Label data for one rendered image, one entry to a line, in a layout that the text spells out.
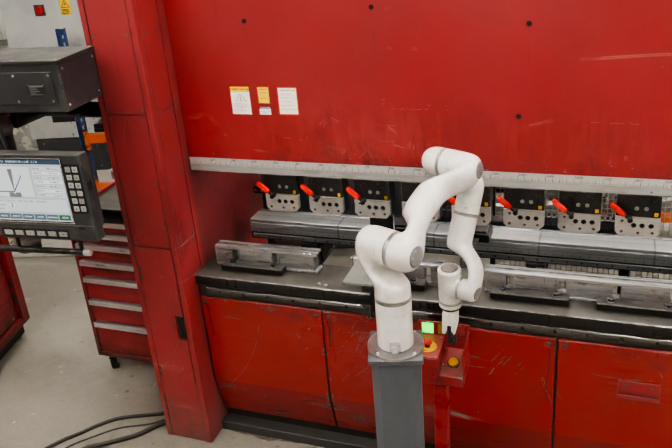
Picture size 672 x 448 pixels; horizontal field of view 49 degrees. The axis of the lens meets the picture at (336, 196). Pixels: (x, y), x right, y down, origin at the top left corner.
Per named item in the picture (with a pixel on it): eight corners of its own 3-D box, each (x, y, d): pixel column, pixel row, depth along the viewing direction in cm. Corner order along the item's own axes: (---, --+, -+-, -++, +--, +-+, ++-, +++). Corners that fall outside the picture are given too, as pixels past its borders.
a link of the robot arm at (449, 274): (468, 296, 267) (446, 289, 272) (467, 265, 260) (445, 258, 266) (456, 308, 261) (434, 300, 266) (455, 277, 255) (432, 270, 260)
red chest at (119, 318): (101, 374, 416) (61, 213, 377) (150, 326, 459) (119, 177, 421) (177, 387, 399) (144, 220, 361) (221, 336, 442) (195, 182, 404)
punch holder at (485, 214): (451, 223, 289) (450, 185, 283) (455, 214, 297) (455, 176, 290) (490, 226, 284) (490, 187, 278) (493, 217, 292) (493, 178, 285)
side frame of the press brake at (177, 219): (167, 434, 364) (64, -52, 275) (243, 339, 437) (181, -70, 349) (212, 443, 356) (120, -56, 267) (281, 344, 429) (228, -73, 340)
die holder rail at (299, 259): (217, 263, 339) (214, 245, 336) (223, 257, 344) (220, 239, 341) (318, 274, 323) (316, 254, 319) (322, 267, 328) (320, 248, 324)
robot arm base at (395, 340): (424, 361, 237) (422, 312, 230) (366, 362, 239) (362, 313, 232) (423, 329, 254) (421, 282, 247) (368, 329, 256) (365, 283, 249)
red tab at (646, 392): (617, 397, 281) (618, 382, 278) (617, 394, 283) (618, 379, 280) (659, 403, 276) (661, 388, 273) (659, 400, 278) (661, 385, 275)
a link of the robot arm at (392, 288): (395, 311, 232) (392, 243, 222) (352, 293, 244) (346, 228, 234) (419, 295, 239) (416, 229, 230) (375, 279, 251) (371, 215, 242)
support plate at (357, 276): (342, 283, 290) (342, 281, 289) (362, 253, 312) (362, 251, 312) (386, 288, 283) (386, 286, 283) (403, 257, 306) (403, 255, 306)
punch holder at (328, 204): (310, 213, 310) (306, 176, 303) (317, 205, 317) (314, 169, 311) (343, 215, 305) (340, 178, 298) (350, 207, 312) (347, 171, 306)
